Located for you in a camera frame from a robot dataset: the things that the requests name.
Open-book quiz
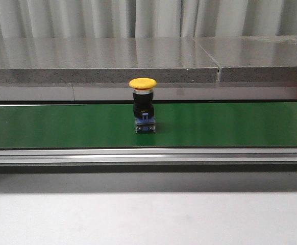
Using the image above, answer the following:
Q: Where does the grey stone slab left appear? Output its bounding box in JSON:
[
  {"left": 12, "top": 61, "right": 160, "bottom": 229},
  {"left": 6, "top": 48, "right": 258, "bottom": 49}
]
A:
[{"left": 0, "top": 38, "right": 218, "bottom": 85}]

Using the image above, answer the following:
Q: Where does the grey stone slab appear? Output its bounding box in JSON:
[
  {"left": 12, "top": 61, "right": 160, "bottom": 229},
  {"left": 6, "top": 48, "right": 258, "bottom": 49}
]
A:
[
  {"left": 194, "top": 36, "right": 297, "bottom": 83},
  {"left": 0, "top": 38, "right": 218, "bottom": 85}
]

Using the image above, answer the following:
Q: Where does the grey stone slab right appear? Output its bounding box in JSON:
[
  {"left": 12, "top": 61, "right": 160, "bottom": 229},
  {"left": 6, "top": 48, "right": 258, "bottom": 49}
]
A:
[{"left": 194, "top": 36, "right": 297, "bottom": 83}]

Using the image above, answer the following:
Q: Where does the green conveyor belt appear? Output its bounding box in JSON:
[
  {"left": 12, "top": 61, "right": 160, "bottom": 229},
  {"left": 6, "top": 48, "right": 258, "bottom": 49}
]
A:
[{"left": 0, "top": 102, "right": 297, "bottom": 149}]

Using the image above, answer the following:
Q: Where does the grey pleated curtain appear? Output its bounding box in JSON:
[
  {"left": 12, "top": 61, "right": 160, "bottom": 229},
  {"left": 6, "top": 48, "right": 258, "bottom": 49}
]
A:
[{"left": 0, "top": 0, "right": 297, "bottom": 38}]

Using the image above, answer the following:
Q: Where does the aluminium conveyor side rail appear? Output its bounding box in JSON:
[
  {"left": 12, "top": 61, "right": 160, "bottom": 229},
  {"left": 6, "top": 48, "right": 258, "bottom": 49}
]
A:
[{"left": 0, "top": 147, "right": 297, "bottom": 167}]

